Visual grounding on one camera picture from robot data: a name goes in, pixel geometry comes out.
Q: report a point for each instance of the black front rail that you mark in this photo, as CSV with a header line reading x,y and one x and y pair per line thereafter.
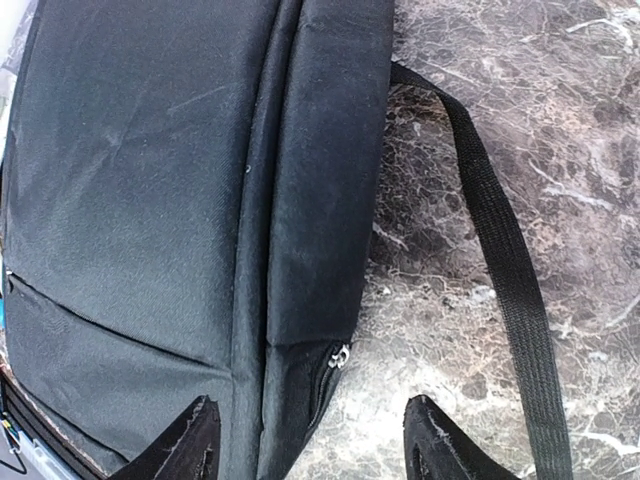
x,y
23,416

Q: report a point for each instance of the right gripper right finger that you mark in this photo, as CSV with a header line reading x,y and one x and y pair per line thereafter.
x,y
436,448

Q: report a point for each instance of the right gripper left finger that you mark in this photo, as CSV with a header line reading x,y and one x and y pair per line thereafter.
x,y
188,449

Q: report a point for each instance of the black student backpack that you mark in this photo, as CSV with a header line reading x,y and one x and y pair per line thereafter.
x,y
188,194

